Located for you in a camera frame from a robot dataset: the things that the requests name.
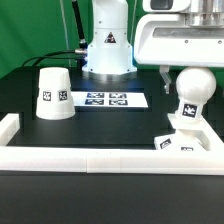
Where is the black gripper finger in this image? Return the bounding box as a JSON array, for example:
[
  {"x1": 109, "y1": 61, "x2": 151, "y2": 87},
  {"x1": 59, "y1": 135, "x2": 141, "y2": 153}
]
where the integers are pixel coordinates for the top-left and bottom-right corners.
[{"x1": 159, "y1": 65, "x2": 172, "y2": 94}]

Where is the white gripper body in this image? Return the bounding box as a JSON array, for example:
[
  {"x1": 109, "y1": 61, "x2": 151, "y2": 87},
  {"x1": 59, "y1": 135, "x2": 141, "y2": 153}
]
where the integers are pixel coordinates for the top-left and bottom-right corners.
[{"x1": 134, "y1": 14, "x2": 224, "y2": 68}]

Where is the white lamp bulb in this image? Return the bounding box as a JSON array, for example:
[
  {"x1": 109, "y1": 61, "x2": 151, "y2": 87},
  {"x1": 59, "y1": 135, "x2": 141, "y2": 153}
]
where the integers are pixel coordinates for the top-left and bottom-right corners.
[{"x1": 176, "y1": 67, "x2": 216, "y2": 123}]

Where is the white lamp base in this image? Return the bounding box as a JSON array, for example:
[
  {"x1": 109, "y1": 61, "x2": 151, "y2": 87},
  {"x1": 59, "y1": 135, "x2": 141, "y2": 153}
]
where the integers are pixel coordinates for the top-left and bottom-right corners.
[{"x1": 154, "y1": 113, "x2": 209, "y2": 152}]

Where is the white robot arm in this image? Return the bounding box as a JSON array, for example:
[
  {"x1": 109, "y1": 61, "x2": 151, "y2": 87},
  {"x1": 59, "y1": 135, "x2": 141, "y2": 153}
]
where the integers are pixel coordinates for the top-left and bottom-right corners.
[{"x1": 83, "y1": 0, "x2": 224, "y2": 88}]

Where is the white lamp shade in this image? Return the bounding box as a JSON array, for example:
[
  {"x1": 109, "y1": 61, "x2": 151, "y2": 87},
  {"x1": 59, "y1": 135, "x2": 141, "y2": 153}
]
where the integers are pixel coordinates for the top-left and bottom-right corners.
[{"x1": 36, "y1": 67, "x2": 75, "y2": 120}]

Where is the white fiducial marker sheet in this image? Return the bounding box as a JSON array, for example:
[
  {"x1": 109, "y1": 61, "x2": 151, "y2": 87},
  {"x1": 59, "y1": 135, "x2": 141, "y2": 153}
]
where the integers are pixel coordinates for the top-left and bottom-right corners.
[{"x1": 72, "y1": 91, "x2": 148, "y2": 108}]

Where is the black cable with connector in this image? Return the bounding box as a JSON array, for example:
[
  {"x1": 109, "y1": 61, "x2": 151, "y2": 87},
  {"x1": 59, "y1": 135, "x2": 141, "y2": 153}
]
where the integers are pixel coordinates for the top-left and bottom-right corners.
[{"x1": 21, "y1": 48, "x2": 88, "y2": 68}]

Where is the white U-shaped border frame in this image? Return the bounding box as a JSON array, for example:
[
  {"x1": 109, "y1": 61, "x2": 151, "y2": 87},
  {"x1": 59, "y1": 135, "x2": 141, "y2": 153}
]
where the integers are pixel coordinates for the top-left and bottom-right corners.
[{"x1": 0, "y1": 113, "x2": 224, "y2": 175}]

